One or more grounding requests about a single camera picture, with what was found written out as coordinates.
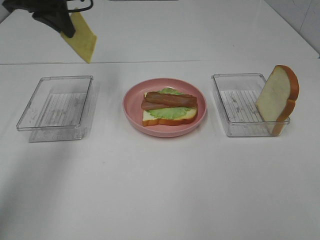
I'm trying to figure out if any clear plastic tray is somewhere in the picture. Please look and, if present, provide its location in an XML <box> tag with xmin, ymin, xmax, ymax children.
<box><xmin>211</xmin><ymin>73</ymin><xmax>291</xmax><ymax>137</ymax></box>
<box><xmin>16</xmin><ymin>75</ymin><xmax>96</xmax><ymax>143</ymax></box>

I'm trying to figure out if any pink round plate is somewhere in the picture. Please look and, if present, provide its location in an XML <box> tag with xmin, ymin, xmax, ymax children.
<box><xmin>122</xmin><ymin>78</ymin><xmax>207</xmax><ymax>138</ymax></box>

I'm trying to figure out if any yellow cheese slice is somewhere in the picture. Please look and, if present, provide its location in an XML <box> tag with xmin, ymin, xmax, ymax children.
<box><xmin>60</xmin><ymin>12</ymin><xmax>97</xmax><ymax>64</ymax></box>

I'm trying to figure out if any bread slice with brown crust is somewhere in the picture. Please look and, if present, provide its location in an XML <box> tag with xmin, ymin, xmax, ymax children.
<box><xmin>141</xmin><ymin>91</ymin><xmax>198</xmax><ymax>127</ymax></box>

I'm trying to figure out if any green lettuce leaf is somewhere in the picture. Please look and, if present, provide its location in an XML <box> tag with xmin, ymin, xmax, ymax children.
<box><xmin>142</xmin><ymin>92</ymin><xmax>198</xmax><ymax>121</ymax></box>

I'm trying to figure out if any left clear plastic tray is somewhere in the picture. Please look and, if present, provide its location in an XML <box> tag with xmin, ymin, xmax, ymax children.
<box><xmin>16</xmin><ymin>75</ymin><xmax>96</xmax><ymax>143</ymax></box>

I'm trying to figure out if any bacon strip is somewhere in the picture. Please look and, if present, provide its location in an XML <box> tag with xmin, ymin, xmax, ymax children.
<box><xmin>145</xmin><ymin>91</ymin><xmax>197</xmax><ymax>107</ymax></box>
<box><xmin>141</xmin><ymin>97</ymin><xmax>198</xmax><ymax>110</ymax></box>

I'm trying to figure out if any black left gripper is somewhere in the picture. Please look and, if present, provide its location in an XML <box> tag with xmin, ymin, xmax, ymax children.
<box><xmin>2</xmin><ymin>0</ymin><xmax>76</xmax><ymax>38</ymax></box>

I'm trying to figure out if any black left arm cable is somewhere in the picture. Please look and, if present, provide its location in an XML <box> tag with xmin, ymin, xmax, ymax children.
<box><xmin>65</xmin><ymin>0</ymin><xmax>94</xmax><ymax>13</ymax></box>

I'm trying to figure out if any right clear plastic tray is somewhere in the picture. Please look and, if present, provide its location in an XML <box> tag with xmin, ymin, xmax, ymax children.
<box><xmin>211</xmin><ymin>73</ymin><xmax>291</xmax><ymax>137</ymax></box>

